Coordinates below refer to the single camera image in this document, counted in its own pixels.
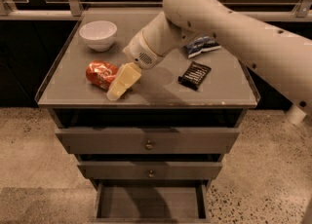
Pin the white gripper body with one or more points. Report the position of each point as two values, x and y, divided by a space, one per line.
140 52

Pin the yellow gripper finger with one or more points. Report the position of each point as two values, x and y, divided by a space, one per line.
127 75

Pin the red crushed coke can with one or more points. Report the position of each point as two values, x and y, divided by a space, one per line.
101 73

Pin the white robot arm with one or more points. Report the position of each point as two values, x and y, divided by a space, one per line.
281 58

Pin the grey drawer cabinet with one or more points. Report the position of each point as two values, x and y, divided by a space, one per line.
156 101

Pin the grey top drawer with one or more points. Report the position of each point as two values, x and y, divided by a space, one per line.
147 141

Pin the grey drawer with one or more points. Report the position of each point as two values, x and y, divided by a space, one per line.
151 202
150 170
147 141

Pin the grey middle drawer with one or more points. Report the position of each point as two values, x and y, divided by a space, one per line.
150 170

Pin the grey bottom drawer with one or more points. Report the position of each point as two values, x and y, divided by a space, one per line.
151 202

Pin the white ceramic bowl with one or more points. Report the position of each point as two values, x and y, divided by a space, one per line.
98 35

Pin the black snack bar wrapper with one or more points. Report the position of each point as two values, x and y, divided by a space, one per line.
194 75

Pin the blue chip bag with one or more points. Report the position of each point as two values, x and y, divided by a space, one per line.
201 45

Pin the white cylindrical post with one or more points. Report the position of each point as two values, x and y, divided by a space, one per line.
295 115

